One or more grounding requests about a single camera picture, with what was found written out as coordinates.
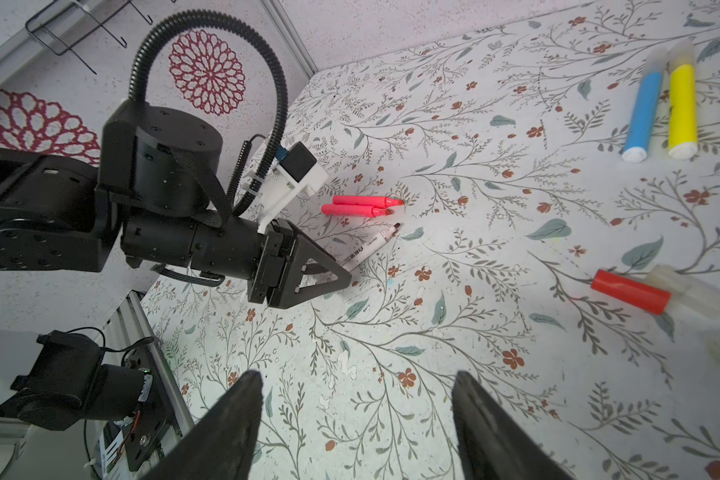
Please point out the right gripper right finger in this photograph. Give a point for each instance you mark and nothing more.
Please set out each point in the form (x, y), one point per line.
(491, 444)

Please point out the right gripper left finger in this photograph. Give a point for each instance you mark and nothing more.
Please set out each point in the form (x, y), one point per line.
(222, 444)

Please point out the pink highlighter pen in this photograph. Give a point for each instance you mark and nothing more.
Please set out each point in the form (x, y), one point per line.
(372, 201)
(366, 211)

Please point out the upper pink highlighter pen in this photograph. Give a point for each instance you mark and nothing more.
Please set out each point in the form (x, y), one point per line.
(372, 201)

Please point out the yellow highlighter pen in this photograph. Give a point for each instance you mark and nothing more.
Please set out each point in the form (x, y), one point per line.
(682, 128)

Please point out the aluminium front rail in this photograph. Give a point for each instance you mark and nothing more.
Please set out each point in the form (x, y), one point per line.
(127, 325)

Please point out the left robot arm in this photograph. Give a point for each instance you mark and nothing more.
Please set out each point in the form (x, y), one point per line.
(156, 188)

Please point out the lower pink highlighter pen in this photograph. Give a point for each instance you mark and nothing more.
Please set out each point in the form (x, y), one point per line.
(366, 211)

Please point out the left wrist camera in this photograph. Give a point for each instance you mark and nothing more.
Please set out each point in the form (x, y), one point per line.
(295, 171)

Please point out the red pen cap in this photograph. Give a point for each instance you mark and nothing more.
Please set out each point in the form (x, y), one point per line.
(632, 292)

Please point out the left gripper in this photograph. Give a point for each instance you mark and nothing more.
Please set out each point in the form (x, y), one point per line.
(293, 269)

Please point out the black wire wall rack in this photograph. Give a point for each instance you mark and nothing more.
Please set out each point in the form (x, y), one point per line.
(61, 26)

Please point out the clear pen cap on table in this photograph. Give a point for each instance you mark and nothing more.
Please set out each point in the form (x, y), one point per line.
(686, 293)

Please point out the white marker pen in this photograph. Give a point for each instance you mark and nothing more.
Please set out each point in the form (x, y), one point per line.
(370, 247)

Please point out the blue highlighter pen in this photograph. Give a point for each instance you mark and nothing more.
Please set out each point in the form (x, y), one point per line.
(644, 111)

